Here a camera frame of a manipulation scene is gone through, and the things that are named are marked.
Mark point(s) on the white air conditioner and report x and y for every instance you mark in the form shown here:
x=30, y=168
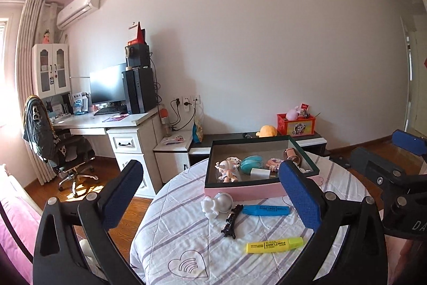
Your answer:
x=78, y=9

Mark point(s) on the pink plush toy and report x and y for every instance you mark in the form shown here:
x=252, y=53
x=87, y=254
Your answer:
x=293, y=113

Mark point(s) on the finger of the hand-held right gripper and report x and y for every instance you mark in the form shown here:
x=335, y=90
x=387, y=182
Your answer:
x=373, y=164
x=408, y=141

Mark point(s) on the black computer tower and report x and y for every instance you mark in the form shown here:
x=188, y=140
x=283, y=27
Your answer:
x=140, y=91

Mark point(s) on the white desk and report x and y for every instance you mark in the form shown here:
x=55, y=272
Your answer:
x=133, y=144

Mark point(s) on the window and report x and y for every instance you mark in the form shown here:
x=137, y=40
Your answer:
x=2, y=71

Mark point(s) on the low white black cabinet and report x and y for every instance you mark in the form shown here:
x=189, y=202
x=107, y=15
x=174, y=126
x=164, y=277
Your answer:
x=173, y=154

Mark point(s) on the bottle with orange cap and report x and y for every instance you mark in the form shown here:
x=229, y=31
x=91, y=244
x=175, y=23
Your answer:
x=164, y=124

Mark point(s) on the black floor scale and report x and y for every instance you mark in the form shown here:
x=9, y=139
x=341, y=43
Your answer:
x=338, y=162

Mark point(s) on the small white object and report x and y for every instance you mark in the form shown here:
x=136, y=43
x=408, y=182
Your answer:
x=305, y=169

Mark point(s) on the dark printed garment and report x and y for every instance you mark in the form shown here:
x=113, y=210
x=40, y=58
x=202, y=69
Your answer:
x=36, y=124

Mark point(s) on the red desk calendar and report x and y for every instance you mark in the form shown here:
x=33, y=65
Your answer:
x=136, y=34

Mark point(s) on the yellow highlighter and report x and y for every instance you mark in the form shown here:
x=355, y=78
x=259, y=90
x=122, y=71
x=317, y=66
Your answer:
x=273, y=245

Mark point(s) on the rose gold metal cylinder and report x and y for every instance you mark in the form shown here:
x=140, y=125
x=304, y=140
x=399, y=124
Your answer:
x=293, y=155

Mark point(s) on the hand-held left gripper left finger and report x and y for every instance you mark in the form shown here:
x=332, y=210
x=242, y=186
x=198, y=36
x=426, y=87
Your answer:
x=123, y=195

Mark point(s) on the small red card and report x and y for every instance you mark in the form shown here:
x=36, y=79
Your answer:
x=304, y=108

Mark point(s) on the white door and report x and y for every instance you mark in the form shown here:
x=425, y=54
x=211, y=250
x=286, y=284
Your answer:
x=417, y=71

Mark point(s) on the blue white carton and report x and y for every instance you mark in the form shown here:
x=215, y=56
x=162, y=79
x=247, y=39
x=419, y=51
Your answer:
x=80, y=103

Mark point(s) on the pale doll figure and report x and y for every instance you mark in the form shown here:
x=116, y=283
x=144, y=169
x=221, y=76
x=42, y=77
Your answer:
x=228, y=169

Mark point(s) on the black box with round lens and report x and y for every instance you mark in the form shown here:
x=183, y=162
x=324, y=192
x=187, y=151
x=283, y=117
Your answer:
x=138, y=54

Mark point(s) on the white glass-door cabinet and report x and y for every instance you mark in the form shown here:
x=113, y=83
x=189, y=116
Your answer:
x=50, y=71

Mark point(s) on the black hair clip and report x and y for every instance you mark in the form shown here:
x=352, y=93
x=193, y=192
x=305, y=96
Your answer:
x=230, y=225

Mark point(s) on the yellow octopus plush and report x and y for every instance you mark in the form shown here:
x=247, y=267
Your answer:
x=267, y=130

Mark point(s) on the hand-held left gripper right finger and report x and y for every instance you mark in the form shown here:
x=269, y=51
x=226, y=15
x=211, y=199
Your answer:
x=300, y=198

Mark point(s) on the pink box with dark rim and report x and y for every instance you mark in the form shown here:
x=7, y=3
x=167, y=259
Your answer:
x=233, y=191

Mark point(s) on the black computer monitor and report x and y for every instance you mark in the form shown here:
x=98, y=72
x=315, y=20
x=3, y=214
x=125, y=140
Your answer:
x=108, y=84

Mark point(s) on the pink white packet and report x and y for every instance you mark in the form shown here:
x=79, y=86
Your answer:
x=174, y=139

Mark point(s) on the small pink doll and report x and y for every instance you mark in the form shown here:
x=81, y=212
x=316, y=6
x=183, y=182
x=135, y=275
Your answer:
x=47, y=37

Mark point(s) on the black office chair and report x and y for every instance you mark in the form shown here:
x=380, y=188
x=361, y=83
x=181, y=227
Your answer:
x=71, y=151

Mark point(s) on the red storage box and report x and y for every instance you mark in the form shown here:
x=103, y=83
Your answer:
x=297, y=128

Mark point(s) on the black keyboard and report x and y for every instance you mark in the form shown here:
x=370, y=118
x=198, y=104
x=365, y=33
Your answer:
x=108, y=111

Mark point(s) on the beige curtain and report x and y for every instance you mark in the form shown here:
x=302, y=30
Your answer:
x=28, y=54

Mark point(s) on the pink bed sheet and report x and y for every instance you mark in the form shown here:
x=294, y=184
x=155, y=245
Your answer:
x=20, y=225

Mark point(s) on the person's right forearm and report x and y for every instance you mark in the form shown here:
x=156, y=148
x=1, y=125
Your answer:
x=398, y=258

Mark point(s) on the blue highlighter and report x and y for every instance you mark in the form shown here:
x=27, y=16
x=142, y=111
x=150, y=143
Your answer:
x=267, y=210

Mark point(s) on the white wall sockets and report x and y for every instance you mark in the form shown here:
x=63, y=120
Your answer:
x=196, y=100

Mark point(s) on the pink block toy figure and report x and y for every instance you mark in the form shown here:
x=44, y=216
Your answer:
x=275, y=163

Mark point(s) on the blue snack bag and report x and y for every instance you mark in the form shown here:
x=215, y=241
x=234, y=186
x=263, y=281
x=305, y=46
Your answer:
x=197, y=133

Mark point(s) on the white figurine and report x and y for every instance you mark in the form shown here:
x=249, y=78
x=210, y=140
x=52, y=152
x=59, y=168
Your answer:
x=218, y=203

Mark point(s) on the teal round case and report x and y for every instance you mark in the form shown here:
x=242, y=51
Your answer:
x=252, y=163

